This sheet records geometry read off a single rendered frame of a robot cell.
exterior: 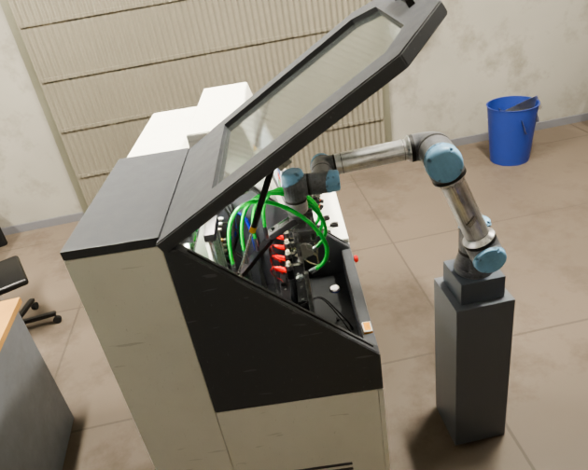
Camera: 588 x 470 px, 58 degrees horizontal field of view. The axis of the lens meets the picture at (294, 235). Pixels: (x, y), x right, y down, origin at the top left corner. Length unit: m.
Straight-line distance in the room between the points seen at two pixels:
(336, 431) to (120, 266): 0.97
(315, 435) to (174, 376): 0.56
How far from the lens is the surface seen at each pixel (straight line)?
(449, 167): 1.75
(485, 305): 2.20
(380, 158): 1.86
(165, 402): 1.90
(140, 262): 1.55
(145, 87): 5.02
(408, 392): 2.94
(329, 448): 2.08
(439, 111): 5.56
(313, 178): 1.75
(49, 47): 5.09
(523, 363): 3.14
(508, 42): 5.69
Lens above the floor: 2.17
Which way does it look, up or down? 30 degrees down
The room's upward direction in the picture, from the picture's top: 10 degrees counter-clockwise
